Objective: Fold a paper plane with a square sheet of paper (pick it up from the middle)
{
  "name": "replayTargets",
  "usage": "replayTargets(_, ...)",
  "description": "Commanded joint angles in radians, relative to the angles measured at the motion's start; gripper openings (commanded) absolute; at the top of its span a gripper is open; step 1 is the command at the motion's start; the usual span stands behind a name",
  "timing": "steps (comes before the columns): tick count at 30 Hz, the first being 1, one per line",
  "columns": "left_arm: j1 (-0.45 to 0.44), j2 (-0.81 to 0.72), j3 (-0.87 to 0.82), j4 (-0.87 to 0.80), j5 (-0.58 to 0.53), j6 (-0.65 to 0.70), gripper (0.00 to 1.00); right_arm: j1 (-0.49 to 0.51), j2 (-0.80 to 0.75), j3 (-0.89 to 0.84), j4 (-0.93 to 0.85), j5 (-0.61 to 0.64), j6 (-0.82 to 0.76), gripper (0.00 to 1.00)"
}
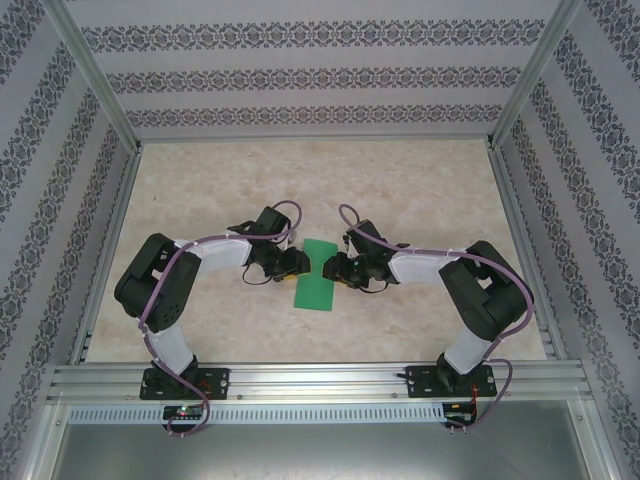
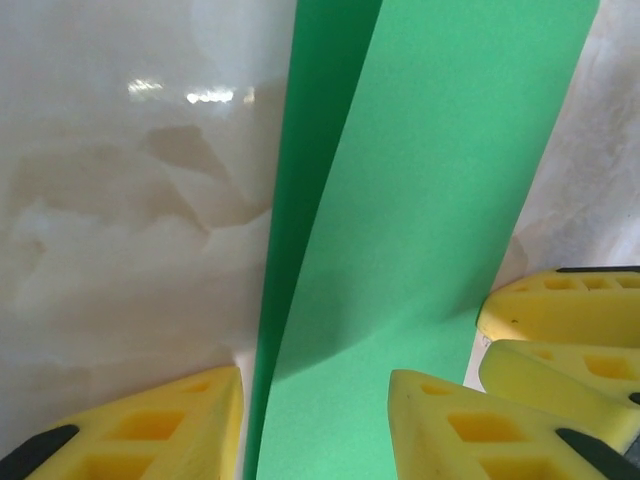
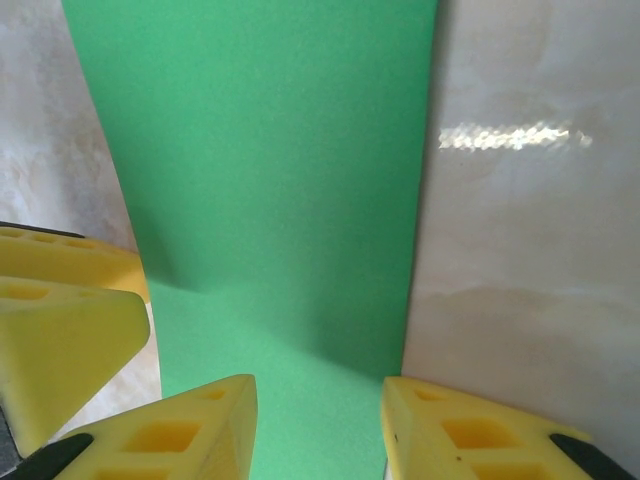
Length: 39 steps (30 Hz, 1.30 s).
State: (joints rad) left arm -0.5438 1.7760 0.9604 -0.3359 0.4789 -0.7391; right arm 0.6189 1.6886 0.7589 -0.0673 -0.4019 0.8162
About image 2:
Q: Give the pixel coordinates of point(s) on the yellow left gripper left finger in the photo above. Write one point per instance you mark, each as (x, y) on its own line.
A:
(150, 435)

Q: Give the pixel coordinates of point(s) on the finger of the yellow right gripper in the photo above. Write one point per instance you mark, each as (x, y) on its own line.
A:
(560, 315)
(560, 385)

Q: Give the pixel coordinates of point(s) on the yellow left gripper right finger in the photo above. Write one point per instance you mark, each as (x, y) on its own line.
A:
(475, 440)

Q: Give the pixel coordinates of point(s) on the green square paper sheet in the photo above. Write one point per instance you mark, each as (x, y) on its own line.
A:
(400, 200)

